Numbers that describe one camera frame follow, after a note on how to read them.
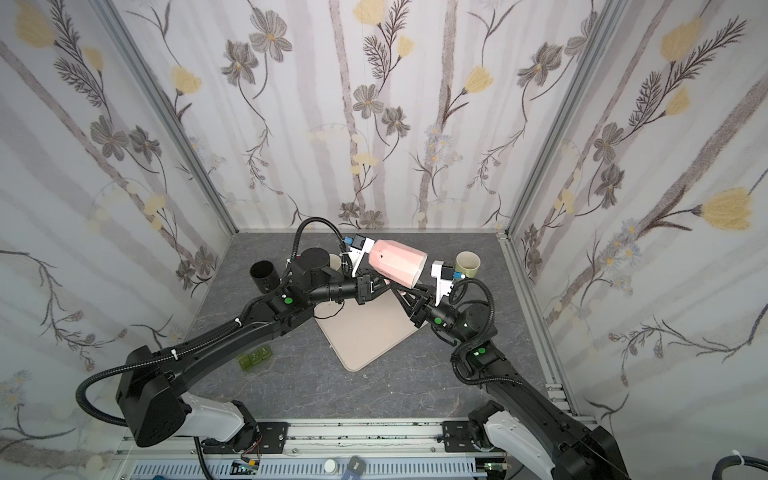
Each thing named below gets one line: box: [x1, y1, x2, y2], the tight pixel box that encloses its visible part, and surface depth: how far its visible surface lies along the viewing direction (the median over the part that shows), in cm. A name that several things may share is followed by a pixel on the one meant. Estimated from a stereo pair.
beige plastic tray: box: [314, 289, 428, 373], surface depth 89 cm
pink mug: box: [368, 240, 428, 289], surface depth 61 cm
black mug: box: [250, 260, 280, 294], surface depth 100 cm
